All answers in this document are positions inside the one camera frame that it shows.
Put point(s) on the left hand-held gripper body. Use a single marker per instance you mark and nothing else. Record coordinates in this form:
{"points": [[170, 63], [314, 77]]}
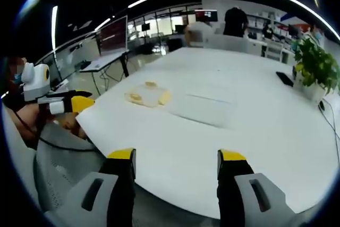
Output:
{"points": [[35, 80]]}

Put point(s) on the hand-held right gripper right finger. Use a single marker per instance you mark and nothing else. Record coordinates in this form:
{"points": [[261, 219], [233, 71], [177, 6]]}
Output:
{"points": [[233, 184]]}

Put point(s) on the small wall monitor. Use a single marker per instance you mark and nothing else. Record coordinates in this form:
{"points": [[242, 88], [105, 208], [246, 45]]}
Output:
{"points": [[207, 15]]}

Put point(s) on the green potted plant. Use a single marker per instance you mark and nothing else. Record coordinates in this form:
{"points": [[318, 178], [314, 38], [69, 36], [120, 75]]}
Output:
{"points": [[316, 62]]}

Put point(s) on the white plant pot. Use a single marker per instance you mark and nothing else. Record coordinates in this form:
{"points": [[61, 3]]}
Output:
{"points": [[312, 91]]}

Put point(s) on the black phone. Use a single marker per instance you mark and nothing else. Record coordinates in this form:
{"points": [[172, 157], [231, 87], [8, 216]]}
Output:
{"points": [[284, 78]]}

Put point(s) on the small cream plastic piece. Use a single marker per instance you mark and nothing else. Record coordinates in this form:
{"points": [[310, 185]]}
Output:
{"points": [[151, 84]]}

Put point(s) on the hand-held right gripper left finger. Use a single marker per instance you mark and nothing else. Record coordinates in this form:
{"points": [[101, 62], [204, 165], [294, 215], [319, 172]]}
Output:
{"points": [[120, 184]]}

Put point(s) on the clear flat sheet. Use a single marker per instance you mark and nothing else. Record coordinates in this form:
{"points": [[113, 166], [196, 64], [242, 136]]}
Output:
{"points": [[203, 106]]}

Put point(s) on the white chair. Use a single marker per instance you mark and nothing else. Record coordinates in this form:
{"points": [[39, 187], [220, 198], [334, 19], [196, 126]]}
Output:
{"points": [[274, 51]]}

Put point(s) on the white storage shelving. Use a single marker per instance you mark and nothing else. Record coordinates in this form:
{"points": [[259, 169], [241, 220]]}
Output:
{"points": [[265, 22]]}

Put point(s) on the grey mesh chair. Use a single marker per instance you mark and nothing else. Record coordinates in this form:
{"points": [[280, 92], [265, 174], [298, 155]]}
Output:
{"points": [[61, 166]]}

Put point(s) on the cream plastic buckle part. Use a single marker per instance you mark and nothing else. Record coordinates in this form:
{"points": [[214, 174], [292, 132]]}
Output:
{"points": [[165, 97], [134, 97]]}

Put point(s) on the white side desk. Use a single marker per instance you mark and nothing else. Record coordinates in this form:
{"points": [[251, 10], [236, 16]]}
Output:
{"points": [[103, 60]]}

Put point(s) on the large dark monitor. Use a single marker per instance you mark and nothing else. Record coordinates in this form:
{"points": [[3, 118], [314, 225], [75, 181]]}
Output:
{"points": [[113, 35]]}

